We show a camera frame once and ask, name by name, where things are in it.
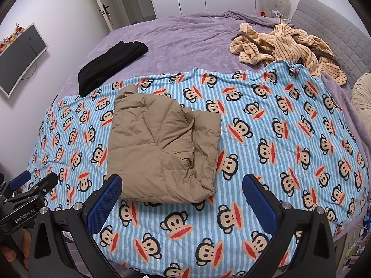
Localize small orange ornaments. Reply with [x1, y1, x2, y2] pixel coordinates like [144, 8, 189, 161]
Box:
[0, 22, 28, 53]

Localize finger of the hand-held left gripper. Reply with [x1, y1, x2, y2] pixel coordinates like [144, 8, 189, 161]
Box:
[9, 170, 32, 192]
[7, 172, 59, 206]

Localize black folded clothes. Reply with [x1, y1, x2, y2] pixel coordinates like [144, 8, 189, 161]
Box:
[78, 41, 149, 97]

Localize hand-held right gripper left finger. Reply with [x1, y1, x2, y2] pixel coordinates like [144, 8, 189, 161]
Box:
[27, 174, 123, 278]

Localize grey padded headboard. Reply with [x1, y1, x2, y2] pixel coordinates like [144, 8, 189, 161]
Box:
[291, 0, 371, 89]

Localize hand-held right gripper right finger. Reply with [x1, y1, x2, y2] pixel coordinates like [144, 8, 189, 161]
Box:
[242, 174, 337, 278]

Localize beige striped fleece garment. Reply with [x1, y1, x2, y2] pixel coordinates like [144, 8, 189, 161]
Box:
[230, 22, 348, 86]

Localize person's left hand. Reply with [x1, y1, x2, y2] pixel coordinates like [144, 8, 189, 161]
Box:
[0, 229, 31, 270]

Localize cream round cushion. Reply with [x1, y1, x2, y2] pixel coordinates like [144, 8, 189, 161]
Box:
[351, 72, 371, 113]

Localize tan puffer jacket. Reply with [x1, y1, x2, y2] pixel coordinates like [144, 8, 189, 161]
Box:
[106, 84, 222, 205]

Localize purple bed cover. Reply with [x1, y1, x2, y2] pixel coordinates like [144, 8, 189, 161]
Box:
[55, 10, 366, 151]

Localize monkey print striped blanket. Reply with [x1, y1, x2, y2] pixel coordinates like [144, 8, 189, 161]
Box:
[25, 66, 371, 278]

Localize white framed wall monitor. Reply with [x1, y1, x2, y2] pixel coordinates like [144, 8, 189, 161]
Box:
[0, 22, 49, 97]

